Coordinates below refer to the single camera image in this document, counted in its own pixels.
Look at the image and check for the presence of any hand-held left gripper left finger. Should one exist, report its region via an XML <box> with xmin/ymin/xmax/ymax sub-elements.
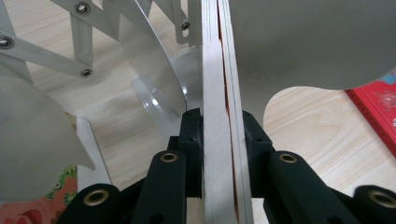
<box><xmin>167</xmin><ymin>107</ymin><xmax>205</xmax><ymax>200</ymax></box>

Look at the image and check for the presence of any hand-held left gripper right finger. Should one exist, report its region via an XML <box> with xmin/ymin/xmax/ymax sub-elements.
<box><xmin>242</xmin><ymin>109</ymin><xmax>276</xmax><ymax>199</ymax></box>

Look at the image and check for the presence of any white expandable bookend rack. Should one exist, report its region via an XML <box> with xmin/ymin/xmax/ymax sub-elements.
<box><xmin>0</xmin><ymin>0</ymin><xmax>396</xmax><ymax>203</ymax></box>

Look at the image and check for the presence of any colourful animals picture book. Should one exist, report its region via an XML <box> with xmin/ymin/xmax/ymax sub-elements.
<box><xmin>200</xmin><ymin>0</ymin><xmax>255</xmax><ymax>224</ymax></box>

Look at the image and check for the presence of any red book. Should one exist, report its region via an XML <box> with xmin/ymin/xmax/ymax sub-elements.
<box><xmin>345</xmin><ymin>70</ymin><xmax>396</xmax><ymax>158</ymax></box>

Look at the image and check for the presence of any blue monster picture book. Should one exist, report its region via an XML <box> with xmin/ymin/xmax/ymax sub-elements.
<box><xmin>0</xmin><ymin>165</ymin><xmax>78</xmax><ymax>224</ymax></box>

